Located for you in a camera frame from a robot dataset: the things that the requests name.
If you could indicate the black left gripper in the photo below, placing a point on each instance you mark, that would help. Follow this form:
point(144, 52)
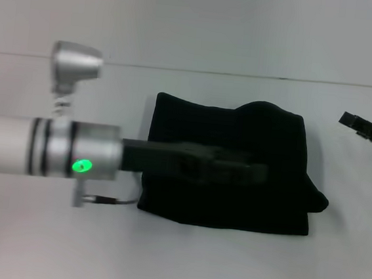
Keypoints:
point(164, 158)

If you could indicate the black shirt with FREE print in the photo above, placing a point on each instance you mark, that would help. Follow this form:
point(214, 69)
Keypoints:
point(233, 197)

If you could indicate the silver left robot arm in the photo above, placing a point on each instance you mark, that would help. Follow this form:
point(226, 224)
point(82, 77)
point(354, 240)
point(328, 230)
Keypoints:
point(40, 147)

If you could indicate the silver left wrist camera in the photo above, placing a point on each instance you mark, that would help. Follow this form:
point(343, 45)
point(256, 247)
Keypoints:
point(75, 61)

